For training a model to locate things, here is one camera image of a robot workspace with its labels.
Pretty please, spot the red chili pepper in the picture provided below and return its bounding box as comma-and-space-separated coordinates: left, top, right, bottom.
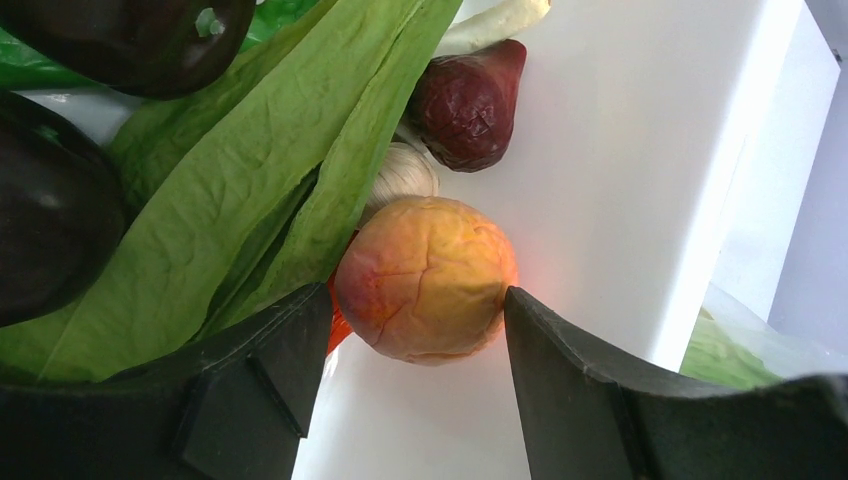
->
326, 271, 353, 356

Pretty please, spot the dark plum middle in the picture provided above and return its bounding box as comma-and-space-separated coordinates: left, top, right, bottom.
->
1, 1, 256, 100

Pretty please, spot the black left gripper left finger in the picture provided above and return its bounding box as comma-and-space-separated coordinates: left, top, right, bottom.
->
1, 283, 333, 479

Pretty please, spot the peach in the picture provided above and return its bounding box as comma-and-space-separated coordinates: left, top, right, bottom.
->
332, 196, 519, 365

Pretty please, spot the dark red fig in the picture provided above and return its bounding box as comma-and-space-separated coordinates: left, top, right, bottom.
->
406, 39, 527, 173

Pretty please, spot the purple eggplant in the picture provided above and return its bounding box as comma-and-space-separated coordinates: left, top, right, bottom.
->
1, 90, 127, 326

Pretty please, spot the white plastic bin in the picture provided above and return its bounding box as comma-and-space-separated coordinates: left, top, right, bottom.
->
288, 1, 835, 479

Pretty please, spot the white radish piece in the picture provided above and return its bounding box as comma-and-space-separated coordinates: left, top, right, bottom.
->
433, 0, 551, 57

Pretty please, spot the clear red-zipper bag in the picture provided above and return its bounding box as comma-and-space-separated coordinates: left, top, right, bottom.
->
700, 284, 847, 381

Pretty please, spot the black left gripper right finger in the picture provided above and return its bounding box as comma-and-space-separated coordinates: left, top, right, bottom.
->
504, 287, 847, 479

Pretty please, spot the white green napa cabbage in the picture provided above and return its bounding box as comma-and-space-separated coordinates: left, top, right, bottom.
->
679, 308, 782, 390

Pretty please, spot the green leafy vegetable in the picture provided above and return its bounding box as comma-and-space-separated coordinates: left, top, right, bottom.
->
1, 1, 460, 382

